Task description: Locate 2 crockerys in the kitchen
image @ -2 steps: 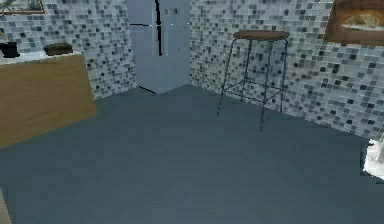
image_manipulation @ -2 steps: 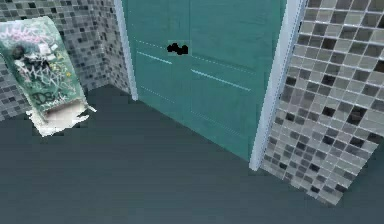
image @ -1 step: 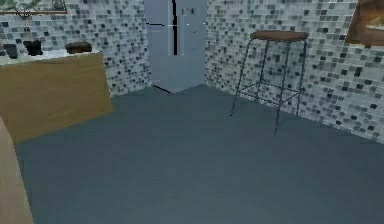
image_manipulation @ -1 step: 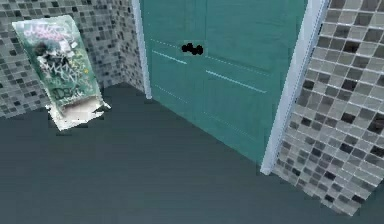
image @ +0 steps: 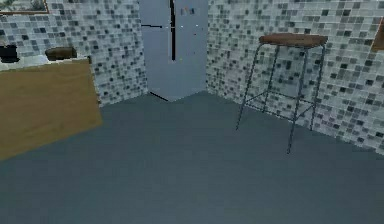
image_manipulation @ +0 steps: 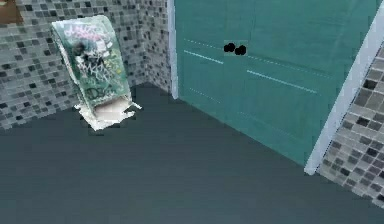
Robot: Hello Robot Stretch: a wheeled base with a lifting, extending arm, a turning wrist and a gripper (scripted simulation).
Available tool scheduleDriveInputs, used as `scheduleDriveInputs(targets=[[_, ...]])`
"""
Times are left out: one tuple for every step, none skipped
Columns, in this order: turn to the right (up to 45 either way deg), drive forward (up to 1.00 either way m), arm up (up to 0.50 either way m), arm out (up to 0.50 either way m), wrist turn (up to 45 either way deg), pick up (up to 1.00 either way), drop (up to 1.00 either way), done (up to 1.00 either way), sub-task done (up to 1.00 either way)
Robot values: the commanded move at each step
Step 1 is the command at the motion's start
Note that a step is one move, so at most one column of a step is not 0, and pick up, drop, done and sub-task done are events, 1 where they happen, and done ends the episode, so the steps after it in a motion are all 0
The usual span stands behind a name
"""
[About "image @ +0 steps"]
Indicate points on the wooden kitchen counter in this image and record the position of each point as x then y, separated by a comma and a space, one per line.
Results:
43, 103

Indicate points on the grey fridge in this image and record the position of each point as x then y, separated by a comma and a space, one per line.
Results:
186, 66

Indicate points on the wooden bar stool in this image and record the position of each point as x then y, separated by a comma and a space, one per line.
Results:
293, 40

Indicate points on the dark brown bowl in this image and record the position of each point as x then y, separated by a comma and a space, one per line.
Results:
61, 53

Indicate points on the black pot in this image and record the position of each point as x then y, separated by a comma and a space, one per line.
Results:
9, 54

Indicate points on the wooden framed window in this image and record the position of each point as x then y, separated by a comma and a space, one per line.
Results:
23, 6

